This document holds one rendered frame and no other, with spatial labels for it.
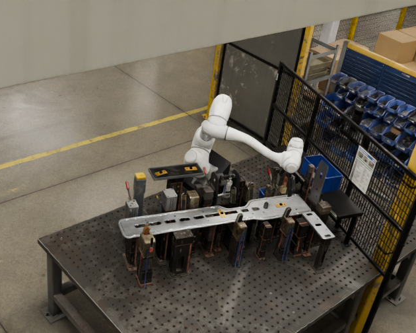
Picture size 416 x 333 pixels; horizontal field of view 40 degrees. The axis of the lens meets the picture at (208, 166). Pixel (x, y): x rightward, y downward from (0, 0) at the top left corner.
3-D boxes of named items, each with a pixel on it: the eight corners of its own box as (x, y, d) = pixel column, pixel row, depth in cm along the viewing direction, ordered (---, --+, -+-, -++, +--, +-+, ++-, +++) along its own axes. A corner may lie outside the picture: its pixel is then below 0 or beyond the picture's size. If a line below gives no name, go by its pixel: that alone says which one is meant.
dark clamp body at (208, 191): (197, 237, 415) (204, 194, 395) (191, 226, 425) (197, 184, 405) (211, 235, 419) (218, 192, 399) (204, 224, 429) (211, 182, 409)
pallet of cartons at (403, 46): (403, 127, 776) (430, 55, 720) (357, 102, 825) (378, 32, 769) (450, 110, 846) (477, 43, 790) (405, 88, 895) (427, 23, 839)
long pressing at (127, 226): (125, 242, 357) (125, 240, 356) (116, 220, 374) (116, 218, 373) (313, 212, 410) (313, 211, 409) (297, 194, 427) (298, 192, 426)
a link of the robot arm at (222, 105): (188, 152, 458) (195, 128, 466) (207, 158, 460) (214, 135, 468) (208, 113, 387) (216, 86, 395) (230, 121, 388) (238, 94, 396)
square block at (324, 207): (311, 247, 423) (322, 208, 404) (306, 240, 429) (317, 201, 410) (320, 245, 426) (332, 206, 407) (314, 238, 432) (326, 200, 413)
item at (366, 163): (365, 196, 408) (378, 160, 391) (347, 178, 425) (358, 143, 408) (367, 196, 408) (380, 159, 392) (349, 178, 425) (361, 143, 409)
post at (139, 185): (132, 231, 410) (136, 181, 387) (129, 225, 416) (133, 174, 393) (142, 230, 413) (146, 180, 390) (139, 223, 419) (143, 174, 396)
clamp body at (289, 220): (277, 263, 403) (287, 224, 384) (269, 252, 412) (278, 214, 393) (288, 261, 406) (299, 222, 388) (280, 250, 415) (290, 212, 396)
